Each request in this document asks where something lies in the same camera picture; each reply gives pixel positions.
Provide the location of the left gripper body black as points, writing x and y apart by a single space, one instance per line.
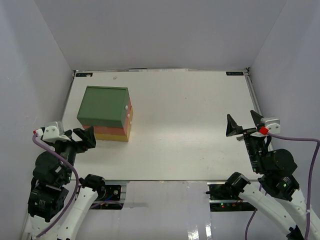
69 149

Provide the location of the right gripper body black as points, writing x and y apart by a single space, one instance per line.
255 146

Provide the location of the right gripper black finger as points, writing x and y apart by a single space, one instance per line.
257 119
232 127

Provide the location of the green drawer cabinet box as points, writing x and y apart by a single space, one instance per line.
108 110

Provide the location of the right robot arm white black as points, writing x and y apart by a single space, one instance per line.
282 201

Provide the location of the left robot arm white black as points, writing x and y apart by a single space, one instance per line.
59 199

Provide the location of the right black corner label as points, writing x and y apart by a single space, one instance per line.
234 73

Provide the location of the black corner label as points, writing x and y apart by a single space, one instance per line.
234 73
83 74

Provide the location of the left black corner label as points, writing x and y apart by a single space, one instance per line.
83 74

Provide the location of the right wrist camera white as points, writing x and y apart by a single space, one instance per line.
267 125

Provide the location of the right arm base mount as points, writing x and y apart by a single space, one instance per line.
221 201

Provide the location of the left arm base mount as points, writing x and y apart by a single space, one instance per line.
111 197

